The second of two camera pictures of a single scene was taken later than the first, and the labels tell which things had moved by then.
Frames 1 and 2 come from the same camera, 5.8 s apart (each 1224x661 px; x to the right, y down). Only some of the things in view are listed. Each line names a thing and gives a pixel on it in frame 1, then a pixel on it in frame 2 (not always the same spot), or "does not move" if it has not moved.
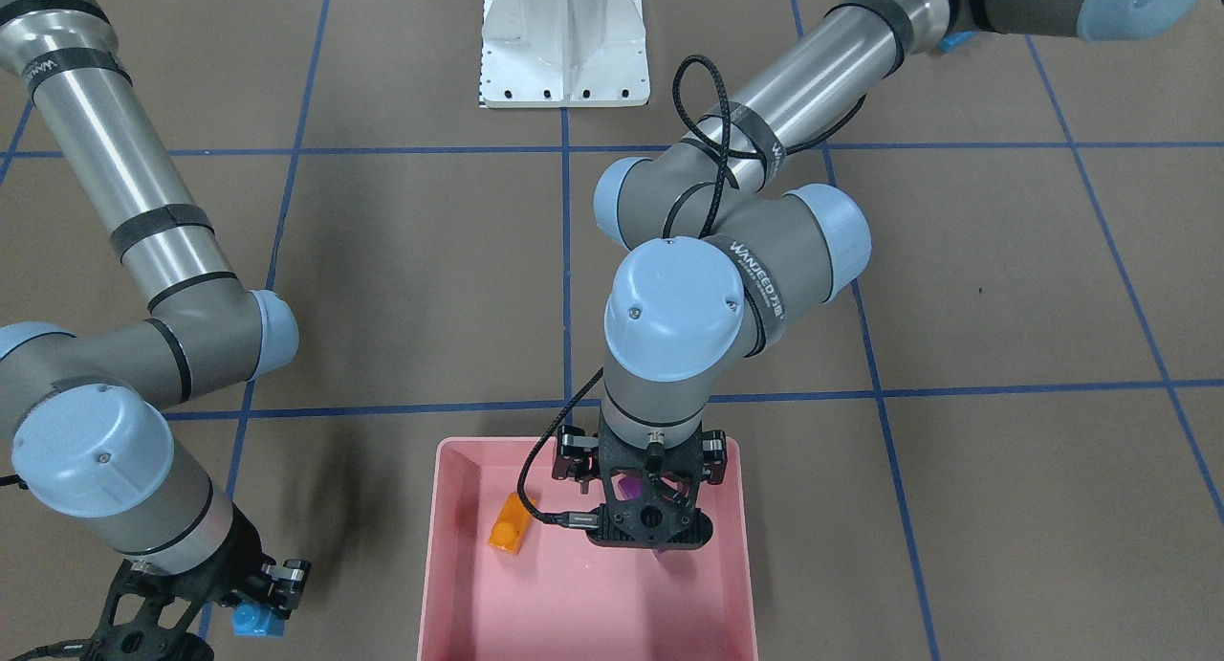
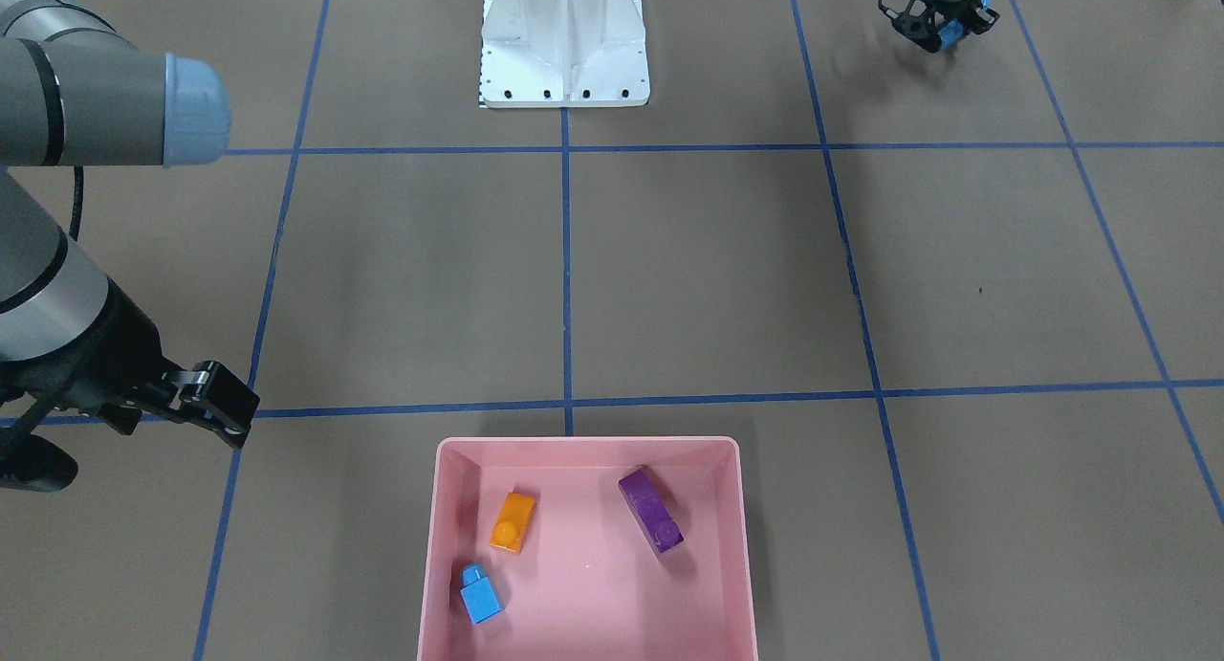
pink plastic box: (563, 597) does not move
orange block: (509, 528) does not move
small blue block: (256, 618) to (480, 600)
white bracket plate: (563, 40) does not move
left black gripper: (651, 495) to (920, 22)
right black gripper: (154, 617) to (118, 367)
